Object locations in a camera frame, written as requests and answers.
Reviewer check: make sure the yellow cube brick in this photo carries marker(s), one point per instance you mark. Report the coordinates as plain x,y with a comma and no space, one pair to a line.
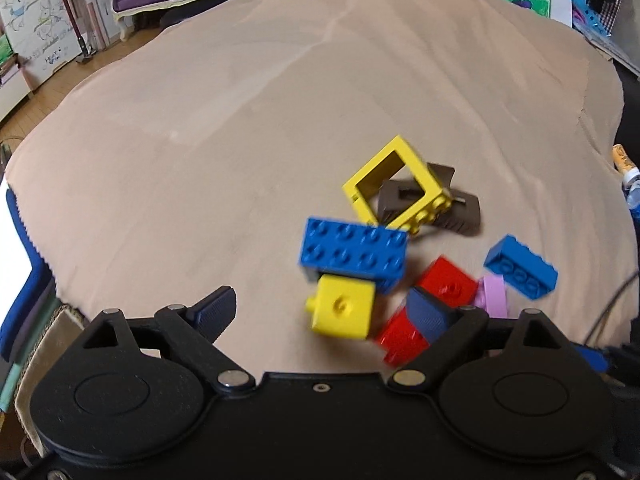
345,310

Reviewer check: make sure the brown toy piece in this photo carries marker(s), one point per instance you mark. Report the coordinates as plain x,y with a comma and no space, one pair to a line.
460,215

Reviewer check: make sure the small blue brick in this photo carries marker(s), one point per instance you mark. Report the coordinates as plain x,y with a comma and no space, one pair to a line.
520,265

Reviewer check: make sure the pink brick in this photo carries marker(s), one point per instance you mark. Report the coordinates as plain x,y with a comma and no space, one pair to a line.
492,295

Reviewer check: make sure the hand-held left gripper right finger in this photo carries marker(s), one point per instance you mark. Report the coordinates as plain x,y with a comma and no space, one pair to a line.
427,315

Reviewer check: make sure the stick vacuum cleaner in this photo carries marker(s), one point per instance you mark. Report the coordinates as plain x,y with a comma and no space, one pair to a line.
70,10

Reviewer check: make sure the white cabinet with drawings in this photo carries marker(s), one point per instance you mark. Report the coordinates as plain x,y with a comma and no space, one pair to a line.
30,20

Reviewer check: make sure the beige blanket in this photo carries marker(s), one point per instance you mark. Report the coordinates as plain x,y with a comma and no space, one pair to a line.
250,135

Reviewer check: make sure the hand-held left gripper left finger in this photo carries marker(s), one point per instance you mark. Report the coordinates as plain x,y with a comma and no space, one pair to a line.
215,310

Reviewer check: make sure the yellow window frame brick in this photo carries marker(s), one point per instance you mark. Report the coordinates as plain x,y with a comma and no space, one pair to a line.
430,207

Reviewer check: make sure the small bottle with yellow label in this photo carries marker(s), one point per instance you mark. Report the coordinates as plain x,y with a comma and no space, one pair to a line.
625,162

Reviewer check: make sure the large blue brick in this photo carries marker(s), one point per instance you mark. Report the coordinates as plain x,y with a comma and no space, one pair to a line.
350,250

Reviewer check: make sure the red cube brick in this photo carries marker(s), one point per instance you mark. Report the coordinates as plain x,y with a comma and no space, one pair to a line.
450,280

